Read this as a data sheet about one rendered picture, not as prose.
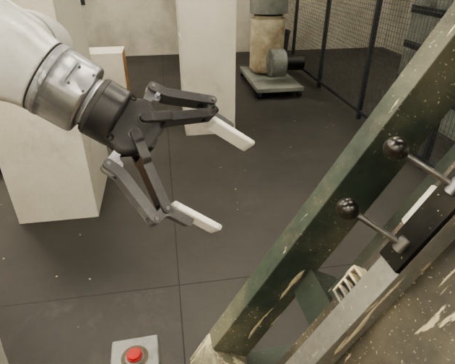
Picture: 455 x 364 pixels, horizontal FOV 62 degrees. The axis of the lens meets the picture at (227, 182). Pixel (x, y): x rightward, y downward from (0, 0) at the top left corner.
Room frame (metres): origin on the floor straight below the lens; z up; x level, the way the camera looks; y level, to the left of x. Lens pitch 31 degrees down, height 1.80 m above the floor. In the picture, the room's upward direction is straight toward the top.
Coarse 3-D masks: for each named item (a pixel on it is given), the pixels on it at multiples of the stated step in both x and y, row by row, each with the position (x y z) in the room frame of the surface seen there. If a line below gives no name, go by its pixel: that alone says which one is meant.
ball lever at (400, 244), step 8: (344, 200) 0.51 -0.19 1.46; (352, 200) 0.51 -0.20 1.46; (336, 208) 0.51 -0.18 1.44; (344, 208) 0.50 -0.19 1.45; (352, 208) 0.50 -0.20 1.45; (344, 216) 0.50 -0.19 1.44; (352, 216) 0.49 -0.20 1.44; (360, 216) 0.50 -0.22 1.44; (368, 224) 0.49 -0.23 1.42; (376, 224) 0.49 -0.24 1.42; (384, 232) 0.49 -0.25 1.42; (392, 240) 0.48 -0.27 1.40; (400, 240) 0.47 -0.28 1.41; (408, 240) 0.47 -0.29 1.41; (400, 248) 0.47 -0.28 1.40
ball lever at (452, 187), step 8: (384, 144) 0.53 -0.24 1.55; (392, 144) 0.51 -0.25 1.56; (400, 144) 0.51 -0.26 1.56; (408, 144) 0.52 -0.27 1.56; (384, 152) 0.52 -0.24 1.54; (392, 152) 0.51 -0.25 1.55; (400, 152) 0.51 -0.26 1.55; (408, 152) 0.51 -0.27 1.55; (392, 160) 0.51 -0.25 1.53; (408, 160) 0.51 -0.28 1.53; (416, 160) 0.51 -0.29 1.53; (424, 168) 0.50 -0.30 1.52; (432, 168) 0.50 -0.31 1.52; (440, 176) 0.49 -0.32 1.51; (448, 184) 0.49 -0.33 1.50; (448, 192) 0.48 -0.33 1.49
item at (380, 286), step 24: (432, 240) 0.46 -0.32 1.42; (384, 264) 0.48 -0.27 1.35; (408, 264) 0.45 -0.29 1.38; (360, 288) 0.48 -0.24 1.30; (384, 288) 0.45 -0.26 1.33; (336, 312) 0.48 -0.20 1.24; (360, 312) 0.44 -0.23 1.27; (312, 336) 0.47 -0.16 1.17; (336, 336) 0.44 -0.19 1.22; (360, 336) 0.44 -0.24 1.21; (288, 360) 0.47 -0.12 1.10; (312, 360) 0.44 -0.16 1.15; (336, 360) 0.44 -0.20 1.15
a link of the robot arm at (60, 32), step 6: (36, 12) 0.56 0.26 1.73; (42, 18) 0.55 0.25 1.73; (48, 18) 0.57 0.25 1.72; (48, 24) 0.55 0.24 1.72; (54, 24) 0.57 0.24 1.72; (60, 24) 0.62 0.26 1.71; (54, 30) 0.55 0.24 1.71; (60, 30) 0.57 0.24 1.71; (66, 30) 0.63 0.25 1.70; (60, 36) 0.56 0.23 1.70; (66, 36) 0.59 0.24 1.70; (66, 42) 0.57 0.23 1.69; (72, 42) 0.62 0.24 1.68; (72, 48) 0.60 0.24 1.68
